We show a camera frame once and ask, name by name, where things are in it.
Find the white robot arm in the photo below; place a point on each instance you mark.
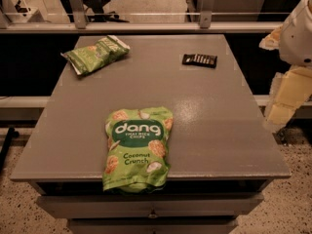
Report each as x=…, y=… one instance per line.
x=293, y=40

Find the grey drawer cabinet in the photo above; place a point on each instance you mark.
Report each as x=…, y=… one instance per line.
x=221, y=156

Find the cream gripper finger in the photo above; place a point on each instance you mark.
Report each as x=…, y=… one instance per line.
x=271, y=41
x=288, y=92

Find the green Dang coconut chips bag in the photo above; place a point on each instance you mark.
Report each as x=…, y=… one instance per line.
x=137, y=149

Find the metal railing frame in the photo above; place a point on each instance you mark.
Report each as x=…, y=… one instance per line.
x=79, y=17

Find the dark chocolate bar wrapper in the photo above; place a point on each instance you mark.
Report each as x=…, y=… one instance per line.
x=200, y=60

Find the green jalapeno chip bag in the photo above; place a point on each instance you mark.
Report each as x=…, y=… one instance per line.
x=88, y=59

